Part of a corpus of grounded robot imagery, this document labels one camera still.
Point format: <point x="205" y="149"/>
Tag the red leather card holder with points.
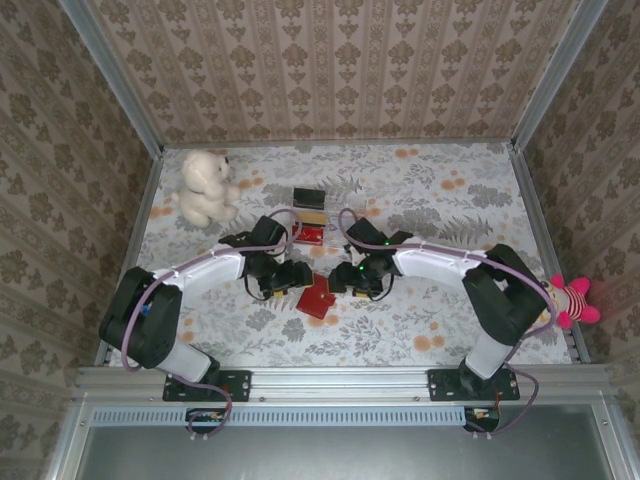
<point x="315" y="300"/>

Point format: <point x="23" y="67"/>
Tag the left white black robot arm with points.
<point x="210" y="265"/>

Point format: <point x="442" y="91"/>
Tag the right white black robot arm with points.
<point x="435" y="262"/>

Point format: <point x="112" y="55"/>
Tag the red card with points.
<point x="310" y="234"/>

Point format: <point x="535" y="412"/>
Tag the gold card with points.
<point x="312" y="218"/>

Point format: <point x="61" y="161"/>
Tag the white teddy bear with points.
<point x="202" y="185"/>

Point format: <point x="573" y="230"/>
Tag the black connector board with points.
<point x="480" y="422"/>
<point x="202" y="422"/>

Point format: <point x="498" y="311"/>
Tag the grey metal panel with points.
<point x="325" y="455"/>

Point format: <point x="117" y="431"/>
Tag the pink striped plush doll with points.
<point x="575" y="300"/>

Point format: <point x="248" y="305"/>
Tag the wide aluminium frame rail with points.
<point x="340" y="382"/>

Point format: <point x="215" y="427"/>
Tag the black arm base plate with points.
<point x="240" y="385"/>
<point x="440" y="385"/>

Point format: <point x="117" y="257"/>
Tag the narrow aluminium edge rail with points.
<point x="275" y="143"/>

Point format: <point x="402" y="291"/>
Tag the aluminium side rail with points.
<point x="536" y="210"/>
<point x="143" y="210"/>

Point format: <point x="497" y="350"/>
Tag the aluminium frame post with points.
<point x="114" y="75"/>
<point x="557" y="75"/>

